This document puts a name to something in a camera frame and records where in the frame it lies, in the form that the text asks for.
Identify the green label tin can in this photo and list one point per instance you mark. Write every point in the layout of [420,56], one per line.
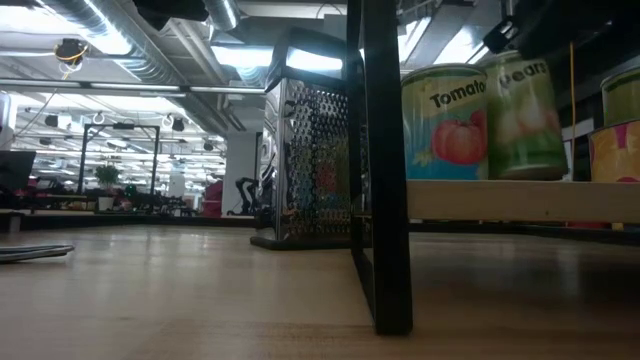
[622,97]

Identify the yellow pink short can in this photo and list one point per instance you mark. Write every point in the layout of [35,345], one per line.
[617,155]

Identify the Tomato label tin can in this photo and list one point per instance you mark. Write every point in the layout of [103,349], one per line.
[445,135]

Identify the black background robot arm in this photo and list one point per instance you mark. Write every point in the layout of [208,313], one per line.
[246,200]

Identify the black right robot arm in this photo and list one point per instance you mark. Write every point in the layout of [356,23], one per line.
[620,25]

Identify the light wooden shelf board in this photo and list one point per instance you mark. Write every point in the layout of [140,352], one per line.
[500,200]

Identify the long ceiling tube light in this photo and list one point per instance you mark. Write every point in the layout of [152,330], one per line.
[150,86]

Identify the black ceiling spotlight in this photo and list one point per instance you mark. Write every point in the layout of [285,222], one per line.
[208,145]
[51,120]
[178,125]

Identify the green potted plant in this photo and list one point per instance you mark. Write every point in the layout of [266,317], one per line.
[106,175]

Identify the red background chair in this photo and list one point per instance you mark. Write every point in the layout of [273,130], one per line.
[214,197]

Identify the red background object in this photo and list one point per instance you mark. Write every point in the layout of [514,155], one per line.
[592,226]

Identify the small yellow background object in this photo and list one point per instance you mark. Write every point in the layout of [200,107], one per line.
[617,226]

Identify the black computer monitor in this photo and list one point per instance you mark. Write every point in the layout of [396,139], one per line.
[15,170]

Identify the silver ventilation duct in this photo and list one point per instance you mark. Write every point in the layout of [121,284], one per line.
[145,67]
[222,12]

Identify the black metal shelf frame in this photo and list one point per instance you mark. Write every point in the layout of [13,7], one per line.
[390,200]

